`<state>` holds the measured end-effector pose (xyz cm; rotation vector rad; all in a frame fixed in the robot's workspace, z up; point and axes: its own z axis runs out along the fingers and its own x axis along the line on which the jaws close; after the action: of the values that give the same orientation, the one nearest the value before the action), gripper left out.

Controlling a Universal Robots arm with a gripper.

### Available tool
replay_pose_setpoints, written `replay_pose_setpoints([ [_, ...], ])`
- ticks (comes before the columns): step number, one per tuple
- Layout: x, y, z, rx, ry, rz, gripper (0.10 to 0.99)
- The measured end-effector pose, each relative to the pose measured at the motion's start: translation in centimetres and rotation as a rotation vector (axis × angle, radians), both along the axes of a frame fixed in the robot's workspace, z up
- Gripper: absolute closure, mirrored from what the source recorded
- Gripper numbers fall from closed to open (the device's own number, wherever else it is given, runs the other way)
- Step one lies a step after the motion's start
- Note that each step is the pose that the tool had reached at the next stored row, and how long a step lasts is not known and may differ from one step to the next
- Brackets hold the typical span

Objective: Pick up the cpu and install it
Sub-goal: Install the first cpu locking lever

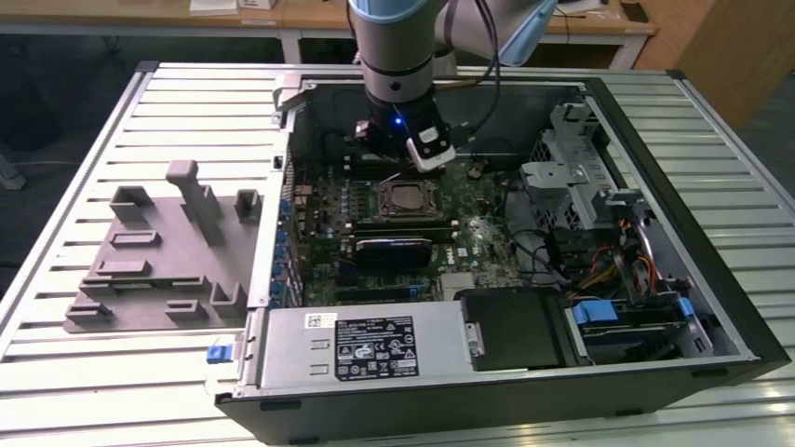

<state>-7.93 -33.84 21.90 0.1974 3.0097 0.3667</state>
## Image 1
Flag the silver CPU green board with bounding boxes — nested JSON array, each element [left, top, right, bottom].
[[388, 185, 431, 210]]

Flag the CPU socket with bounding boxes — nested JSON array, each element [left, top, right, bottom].
[[371, 178, 450, 224]]

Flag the black graphics card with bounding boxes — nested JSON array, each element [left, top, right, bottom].
[[352, 236, 435, 277]]

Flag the green motherboard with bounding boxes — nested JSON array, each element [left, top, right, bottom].
[[279, 156, 530, 308]]

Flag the metal drive cage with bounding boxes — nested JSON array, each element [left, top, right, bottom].
[[518, 102, 630, 230]]

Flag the silver chipset heatsink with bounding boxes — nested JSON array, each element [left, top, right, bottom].
[[439, 272, 479, 300]]

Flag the wooden desk white legs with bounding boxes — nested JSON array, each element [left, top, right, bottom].
[[0, 0, 659, 71]]

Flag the grey plastic parts rack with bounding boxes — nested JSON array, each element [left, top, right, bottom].
[[63, 159, 267, 335]]

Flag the black plastic shroud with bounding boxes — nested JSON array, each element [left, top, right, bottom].
[[455, 287, 579, 373]]

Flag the silver power supply black label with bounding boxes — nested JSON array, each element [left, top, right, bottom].
[[244, 300, 484, 391]]

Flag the blue disk carrier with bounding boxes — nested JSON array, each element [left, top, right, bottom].
[[571, 301, 622, 329]]

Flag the wooden cabinet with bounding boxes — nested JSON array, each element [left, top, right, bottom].
[[636, 0, 795, 139]]

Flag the black open PC case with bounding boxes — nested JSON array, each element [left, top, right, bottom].
[[212, 68, 795, 444]]

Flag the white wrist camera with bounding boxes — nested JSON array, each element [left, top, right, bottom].
[[406, 124, 459, 173]]

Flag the black cable in case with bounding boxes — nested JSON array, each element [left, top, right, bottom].
[[502, 171, 570, 286]]

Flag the yellow wire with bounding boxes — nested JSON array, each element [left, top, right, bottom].
[[570, 272, 616, 294]]

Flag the orange wire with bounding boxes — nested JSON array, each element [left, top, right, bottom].
[[639, 251, 660, 299]]

